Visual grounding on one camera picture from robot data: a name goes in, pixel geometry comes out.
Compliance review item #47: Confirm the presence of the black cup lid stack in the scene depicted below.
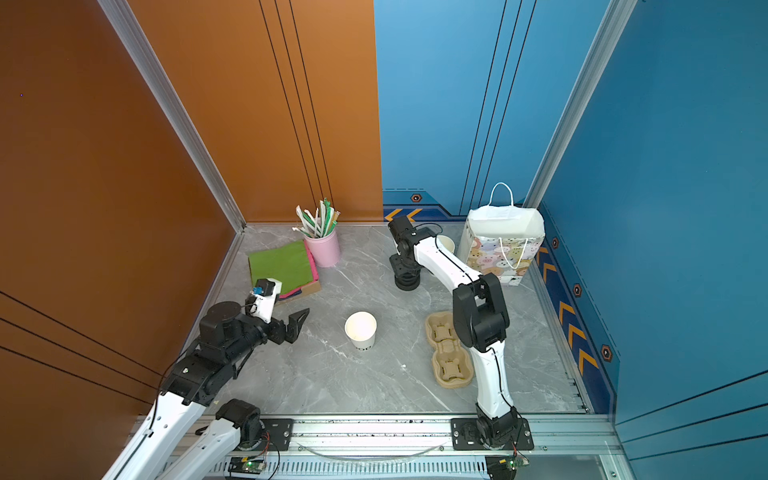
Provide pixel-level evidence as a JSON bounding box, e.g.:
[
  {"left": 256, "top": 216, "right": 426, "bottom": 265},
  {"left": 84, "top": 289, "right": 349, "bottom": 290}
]
[{"left": 394, "top": 270, "right": 421, "bottom": 291}]

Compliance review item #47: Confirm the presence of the stack of paper cups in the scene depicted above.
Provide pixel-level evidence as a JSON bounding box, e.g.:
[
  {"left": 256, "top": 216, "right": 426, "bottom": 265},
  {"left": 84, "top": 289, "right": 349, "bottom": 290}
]
[{"left": 435, "top": 234, "right": 456, "bottom": 254}]

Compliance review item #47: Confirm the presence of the white paper coffee cup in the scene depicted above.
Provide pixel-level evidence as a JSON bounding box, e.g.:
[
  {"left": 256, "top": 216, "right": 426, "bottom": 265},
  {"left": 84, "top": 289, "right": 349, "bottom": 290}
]
[{"left": 344, "top": 311, "right": 377, "bottom": 350}]

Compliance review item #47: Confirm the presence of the cartoon paper gift bag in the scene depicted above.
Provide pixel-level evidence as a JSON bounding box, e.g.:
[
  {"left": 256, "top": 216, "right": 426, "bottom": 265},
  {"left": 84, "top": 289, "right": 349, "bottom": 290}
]
[{"left": 456, "top": 182, "right": 545, "bottom": 286}]

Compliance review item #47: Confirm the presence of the pulp cup carrier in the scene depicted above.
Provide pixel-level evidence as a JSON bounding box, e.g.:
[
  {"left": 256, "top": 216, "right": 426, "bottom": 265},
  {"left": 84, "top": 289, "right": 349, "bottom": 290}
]
[{"left": 425, "top": 311, "right": 474, "bottom": 389}]

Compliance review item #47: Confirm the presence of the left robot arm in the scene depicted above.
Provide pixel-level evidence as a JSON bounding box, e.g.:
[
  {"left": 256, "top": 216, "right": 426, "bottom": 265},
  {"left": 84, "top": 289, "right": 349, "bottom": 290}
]
[{"left": 104, "top": 301, "right": 310, "bottom": 479}]

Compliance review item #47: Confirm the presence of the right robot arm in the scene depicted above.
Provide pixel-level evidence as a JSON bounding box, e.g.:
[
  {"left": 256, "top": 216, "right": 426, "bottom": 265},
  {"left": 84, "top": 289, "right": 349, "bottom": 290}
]
[{"left": 388, "top": 217, "right": 522, "bottom": 449}]

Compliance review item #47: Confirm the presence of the cardboard napkin box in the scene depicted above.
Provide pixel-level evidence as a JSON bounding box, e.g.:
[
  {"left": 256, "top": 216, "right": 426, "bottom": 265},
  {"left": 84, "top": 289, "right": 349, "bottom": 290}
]
[{"left": 281, "top": 239, "right": 323, "bottom": 301}]

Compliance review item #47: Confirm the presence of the green napkin stack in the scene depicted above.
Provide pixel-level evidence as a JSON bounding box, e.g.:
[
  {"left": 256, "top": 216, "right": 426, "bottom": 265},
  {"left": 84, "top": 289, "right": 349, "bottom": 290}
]
[{"left": 248, "top": 241, "right": 319, "bottom": 299}]

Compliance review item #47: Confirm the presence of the pink straw holder cup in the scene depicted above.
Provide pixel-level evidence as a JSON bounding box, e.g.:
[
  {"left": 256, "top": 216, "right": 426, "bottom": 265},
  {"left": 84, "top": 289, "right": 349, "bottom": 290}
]
[{"left": 304, "top": 231, "right": 341, "bottom": 268}]

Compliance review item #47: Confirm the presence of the bundle of wrapped straws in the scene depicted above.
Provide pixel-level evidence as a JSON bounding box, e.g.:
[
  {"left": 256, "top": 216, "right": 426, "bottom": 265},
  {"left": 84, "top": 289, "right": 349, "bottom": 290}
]
[{"left": 293, "top": 199, "right": 340, "bottom": 239}]

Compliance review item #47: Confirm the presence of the left green circuit board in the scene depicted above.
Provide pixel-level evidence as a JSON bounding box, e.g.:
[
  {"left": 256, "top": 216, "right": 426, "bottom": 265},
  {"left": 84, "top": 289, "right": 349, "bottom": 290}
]
[{"left": 227, "top": 457, "right": 268, "bottom": 476}]

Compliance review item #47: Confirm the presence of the green circuit board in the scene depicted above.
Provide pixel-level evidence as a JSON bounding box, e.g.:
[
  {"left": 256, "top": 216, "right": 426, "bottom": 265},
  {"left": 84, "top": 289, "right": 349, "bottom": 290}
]
[
  {"left": 227, "top": 457, "right": 268, "bottom": 476},
  {"left": 499, "top": 456, "right": 530, "bottom": 471}
]

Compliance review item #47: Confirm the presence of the right green circuit board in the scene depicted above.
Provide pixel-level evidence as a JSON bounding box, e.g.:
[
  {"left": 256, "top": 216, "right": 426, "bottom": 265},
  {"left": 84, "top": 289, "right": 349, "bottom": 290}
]
[{"left": 499, "top": 456, "right": 530, "bottom": 471}]

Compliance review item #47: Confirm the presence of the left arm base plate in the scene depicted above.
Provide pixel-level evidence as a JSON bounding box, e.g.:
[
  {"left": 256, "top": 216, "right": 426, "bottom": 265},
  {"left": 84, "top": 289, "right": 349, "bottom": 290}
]
[{"left": 236, "top": 418, "right": 294, "bottom": 453}]

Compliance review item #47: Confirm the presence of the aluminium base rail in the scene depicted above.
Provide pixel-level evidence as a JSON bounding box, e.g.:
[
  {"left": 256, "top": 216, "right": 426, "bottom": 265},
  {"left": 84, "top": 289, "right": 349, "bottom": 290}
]
[{"left": 107, "top": 413, "right": 637, "bottom": 480}]

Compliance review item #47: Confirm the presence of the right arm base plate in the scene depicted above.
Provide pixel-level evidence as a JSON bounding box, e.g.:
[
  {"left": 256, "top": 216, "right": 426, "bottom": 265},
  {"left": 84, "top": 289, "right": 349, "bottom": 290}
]
[{"left": 450, "top": 417, "right": 535, "bottom": 452}]

